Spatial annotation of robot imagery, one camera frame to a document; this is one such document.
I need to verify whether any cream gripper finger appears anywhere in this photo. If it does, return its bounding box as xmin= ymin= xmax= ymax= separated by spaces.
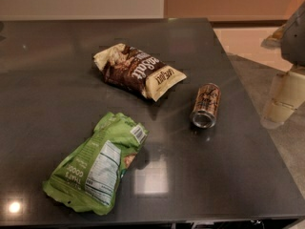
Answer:
xmin=261 ymin=65 xmax=305 ymax=129

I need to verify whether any orange soda can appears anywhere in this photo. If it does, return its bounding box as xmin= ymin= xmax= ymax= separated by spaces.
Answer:
xmin=190 ymin=83 xmax=221 ymax=129

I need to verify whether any brown cream chip bag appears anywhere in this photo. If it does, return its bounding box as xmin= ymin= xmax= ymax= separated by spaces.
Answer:
xmin=93 ymin=44 xmax=187 ymax=101

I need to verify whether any green snack bag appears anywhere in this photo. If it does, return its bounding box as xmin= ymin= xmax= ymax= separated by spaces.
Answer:
xmin=43 ymin=113 xmax=148 ymax=216

